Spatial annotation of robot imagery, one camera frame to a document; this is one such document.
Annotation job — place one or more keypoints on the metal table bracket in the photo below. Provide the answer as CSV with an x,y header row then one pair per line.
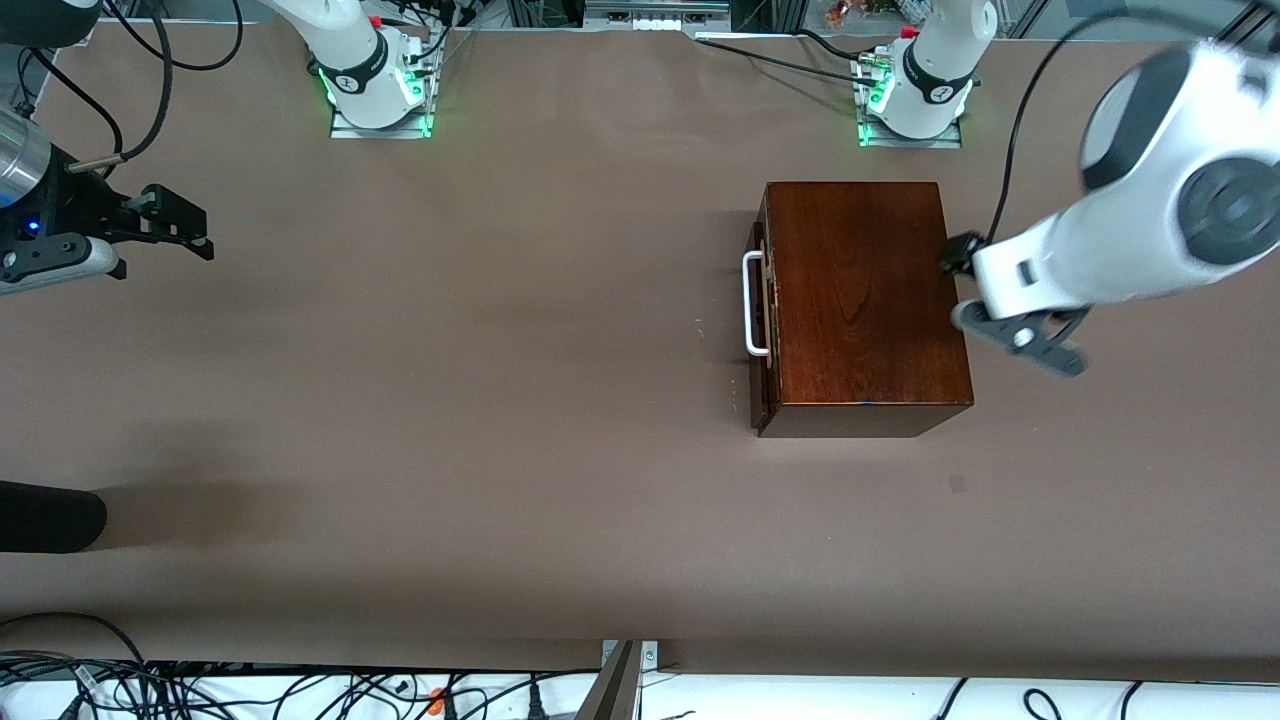
x,y
650,655

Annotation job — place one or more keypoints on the wooden drawer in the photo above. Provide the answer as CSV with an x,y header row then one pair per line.
x,y
758,385

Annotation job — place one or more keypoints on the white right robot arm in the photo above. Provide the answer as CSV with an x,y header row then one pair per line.
x,y
350,50

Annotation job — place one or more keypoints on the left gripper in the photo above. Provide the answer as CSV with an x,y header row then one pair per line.
x,y
961,253

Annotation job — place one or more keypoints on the orange connector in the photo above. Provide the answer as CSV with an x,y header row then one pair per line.
x,y
436,700

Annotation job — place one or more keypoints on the grey metal bar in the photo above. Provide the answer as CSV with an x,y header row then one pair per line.
x,y
610,690

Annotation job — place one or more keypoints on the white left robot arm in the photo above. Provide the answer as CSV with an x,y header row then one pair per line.
x,y
1230,205

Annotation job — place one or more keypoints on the dark brown wooden cabinet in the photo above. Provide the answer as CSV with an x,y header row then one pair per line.
x,y
860,300

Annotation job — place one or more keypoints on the black rounded object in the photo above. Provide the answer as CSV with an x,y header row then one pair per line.
x,y
50,515

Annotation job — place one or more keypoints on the grey power strip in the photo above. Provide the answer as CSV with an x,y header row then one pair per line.
x,y
655,15

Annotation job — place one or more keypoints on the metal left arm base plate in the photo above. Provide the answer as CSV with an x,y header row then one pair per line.
x,y
910,143

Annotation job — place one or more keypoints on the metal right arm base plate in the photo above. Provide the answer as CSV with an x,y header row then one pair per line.
x,y
380,132

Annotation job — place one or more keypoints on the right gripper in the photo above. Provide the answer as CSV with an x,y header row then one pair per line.
x,y
82,205

